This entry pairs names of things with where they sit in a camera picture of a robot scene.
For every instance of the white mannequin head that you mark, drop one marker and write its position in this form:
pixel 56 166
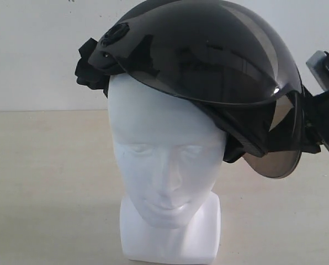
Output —
pixel 169 154

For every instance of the black helmet with visor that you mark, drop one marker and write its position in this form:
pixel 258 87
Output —
pixel 225 59

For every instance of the grey camera box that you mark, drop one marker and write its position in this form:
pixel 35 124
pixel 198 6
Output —
pixel 317 66

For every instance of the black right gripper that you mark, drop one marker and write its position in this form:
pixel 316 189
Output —
pixel 317 111

